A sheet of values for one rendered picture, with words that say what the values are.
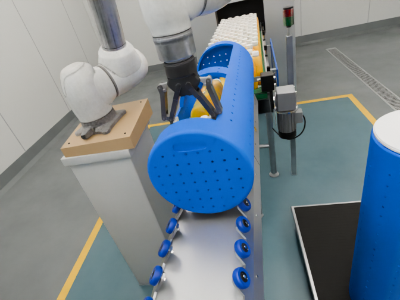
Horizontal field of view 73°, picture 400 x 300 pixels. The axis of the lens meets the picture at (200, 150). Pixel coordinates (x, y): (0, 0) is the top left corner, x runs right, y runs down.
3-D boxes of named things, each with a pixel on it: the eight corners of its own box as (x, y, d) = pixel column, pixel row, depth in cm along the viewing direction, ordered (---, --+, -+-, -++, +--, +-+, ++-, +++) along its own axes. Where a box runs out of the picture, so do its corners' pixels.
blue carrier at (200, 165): (165, 216, 83) (130, 138, 68) (205, 98, 154) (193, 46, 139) (260, 212, 75) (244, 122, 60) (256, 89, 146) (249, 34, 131)
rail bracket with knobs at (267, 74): (258, 94, 154) (256, 77, 148) (258, 89, 159) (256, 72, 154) (276, 92, 151) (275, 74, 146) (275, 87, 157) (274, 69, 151)
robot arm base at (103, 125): (69, 141, 118) (62, 131, 115) (96, 114, 134) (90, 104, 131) (103, 140, 112) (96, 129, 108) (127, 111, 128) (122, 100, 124)
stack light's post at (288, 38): (291, 175, 225) (286, 36, 167) (291, 172, 229) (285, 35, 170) (296, 174, 224) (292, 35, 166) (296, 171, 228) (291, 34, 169)
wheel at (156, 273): (152, 278, 62) (159, 281, 62) (157, 261, 65) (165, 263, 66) (146, 286, 64) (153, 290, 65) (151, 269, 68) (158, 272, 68)
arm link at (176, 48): (158, 31, 65) (165, 56, 69) (146, 40, 58) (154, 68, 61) (194, 24, 63) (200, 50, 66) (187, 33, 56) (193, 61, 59)
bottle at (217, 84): (223, 109, 97) (227, 89, 112) (216, 91, 93) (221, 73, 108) (205, 114, 99) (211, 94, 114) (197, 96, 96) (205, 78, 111)
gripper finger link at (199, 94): (187, 80, 69) (191, 77, 68) (214, 112, 73) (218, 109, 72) (183, 86, 65) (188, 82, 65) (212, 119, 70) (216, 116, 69)
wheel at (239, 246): (232, 253, 64) (238, 250, 63) (233, 237, 68) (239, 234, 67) (246, 262, 65) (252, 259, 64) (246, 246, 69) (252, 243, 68)
